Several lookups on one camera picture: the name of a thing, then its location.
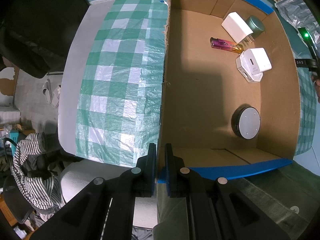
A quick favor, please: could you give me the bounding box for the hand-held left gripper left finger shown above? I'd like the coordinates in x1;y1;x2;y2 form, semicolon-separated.
29;142;157;240

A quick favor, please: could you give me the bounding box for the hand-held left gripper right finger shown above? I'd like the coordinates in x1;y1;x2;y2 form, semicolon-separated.
166;143;293;240

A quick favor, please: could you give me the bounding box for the white power adapter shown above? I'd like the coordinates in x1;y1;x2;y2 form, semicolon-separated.
235;47;272;83

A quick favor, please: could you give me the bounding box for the pink and yellow lighter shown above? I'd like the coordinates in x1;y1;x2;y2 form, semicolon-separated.
210;37;243;54

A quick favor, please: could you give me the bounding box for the cardboard box with blue edge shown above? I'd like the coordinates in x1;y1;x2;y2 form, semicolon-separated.
156;0;313;184

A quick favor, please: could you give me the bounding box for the black round puck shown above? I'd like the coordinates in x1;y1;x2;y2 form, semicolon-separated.
231;104;262;139

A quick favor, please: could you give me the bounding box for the person's right hand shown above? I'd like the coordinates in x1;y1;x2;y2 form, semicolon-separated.
314;71;320;104

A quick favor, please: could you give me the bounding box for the silver foil bag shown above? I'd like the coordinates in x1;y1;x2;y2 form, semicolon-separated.
275;0;320;45

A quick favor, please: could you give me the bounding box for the round green tin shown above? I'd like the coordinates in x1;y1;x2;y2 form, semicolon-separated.
244;15;265;39

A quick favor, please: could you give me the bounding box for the white round stool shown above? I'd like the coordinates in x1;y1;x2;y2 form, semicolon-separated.
61;160;158;229

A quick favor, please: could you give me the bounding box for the green checkered tablecloth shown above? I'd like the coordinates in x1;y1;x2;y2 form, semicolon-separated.
75;0;316;168

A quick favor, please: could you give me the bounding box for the striped cloth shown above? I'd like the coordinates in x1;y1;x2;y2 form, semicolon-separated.
10;132;66;215

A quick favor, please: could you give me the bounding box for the white slipper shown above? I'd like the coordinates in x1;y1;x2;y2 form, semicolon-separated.
51;85;62;108
42;79;53;103

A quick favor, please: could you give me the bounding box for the white wall charger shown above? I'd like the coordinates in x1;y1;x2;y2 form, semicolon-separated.
221;12;254;43

